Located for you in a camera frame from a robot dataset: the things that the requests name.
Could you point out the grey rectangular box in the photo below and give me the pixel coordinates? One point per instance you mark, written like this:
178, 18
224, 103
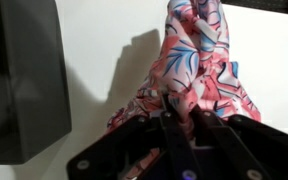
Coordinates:
34, 83

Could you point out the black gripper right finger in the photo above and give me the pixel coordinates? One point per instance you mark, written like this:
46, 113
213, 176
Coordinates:
260, 150

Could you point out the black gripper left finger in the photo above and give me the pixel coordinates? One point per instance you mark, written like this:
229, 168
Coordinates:
144, 146

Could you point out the pink and blue floral cloth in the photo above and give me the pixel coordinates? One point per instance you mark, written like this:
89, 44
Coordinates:
190, 60

